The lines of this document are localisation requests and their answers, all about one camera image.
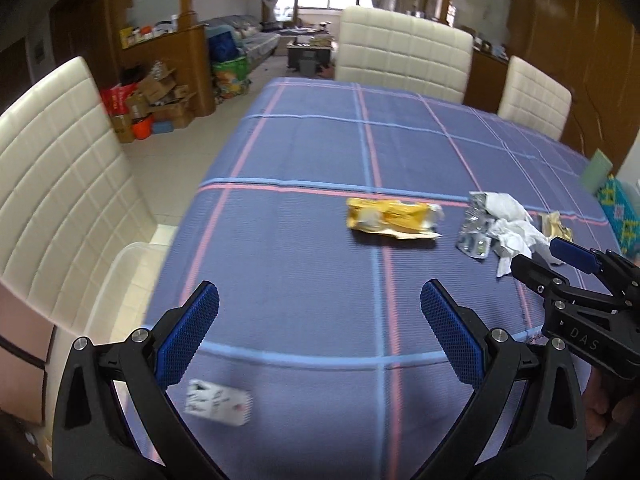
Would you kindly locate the cream quilted chair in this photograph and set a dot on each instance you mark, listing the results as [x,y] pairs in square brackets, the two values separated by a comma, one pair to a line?
[534,100]
[69,206]
[397,51]

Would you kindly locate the silver pill blister pack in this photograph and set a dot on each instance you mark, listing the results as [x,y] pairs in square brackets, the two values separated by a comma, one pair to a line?
[473,239]

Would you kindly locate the cream quilted chair far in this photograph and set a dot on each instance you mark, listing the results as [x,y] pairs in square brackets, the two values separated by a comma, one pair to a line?
[397,51]

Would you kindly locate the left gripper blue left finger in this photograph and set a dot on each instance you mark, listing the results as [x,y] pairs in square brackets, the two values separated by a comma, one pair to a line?
[179,333]

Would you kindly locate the colourful woven bag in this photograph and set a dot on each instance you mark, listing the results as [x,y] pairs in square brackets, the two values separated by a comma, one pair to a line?
[231,78]

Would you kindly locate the wooden sideboard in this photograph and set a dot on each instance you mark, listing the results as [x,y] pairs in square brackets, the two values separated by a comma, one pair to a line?
[486,82]

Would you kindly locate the gold foil wrapper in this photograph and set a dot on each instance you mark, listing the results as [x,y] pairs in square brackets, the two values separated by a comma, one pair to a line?
[551,225]

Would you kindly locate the white tissue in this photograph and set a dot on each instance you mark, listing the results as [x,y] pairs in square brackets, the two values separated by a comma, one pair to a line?
[514,233]

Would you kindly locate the grey sofa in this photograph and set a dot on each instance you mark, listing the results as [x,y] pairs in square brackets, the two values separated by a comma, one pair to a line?
[248,35]

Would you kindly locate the dark coffee table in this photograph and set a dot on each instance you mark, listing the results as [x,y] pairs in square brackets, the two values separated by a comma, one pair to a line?
[318,48]

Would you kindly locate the orange plastic bucket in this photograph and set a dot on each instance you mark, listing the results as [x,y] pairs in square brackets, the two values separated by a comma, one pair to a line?
[142,128]

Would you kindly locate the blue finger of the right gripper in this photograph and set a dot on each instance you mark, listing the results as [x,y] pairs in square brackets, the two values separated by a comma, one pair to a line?
[537,276]
[576,256]

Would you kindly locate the cream quilted chair left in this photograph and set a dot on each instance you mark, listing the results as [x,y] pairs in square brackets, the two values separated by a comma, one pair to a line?
[69,206]

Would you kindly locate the cream quilted chair right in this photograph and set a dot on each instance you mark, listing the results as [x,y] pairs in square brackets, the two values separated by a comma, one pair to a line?
[534,100]

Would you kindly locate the blue plaid tablecloth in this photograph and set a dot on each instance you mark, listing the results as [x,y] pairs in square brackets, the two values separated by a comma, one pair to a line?
[322,324]

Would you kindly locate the wooden partition cabinet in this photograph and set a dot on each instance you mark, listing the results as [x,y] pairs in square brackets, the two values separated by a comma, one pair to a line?
[185,50]

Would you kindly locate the yellow snack wrapper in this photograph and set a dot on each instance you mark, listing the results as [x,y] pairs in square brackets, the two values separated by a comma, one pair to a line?
[395,218]

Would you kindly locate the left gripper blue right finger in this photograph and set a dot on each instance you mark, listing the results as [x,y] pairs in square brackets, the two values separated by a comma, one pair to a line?
[453,326]

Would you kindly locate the person's right hand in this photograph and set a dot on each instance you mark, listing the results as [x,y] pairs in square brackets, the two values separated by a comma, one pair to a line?
[604,405]

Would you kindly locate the teal patterned bag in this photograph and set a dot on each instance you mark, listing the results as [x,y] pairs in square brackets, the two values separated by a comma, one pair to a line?
[620,211]

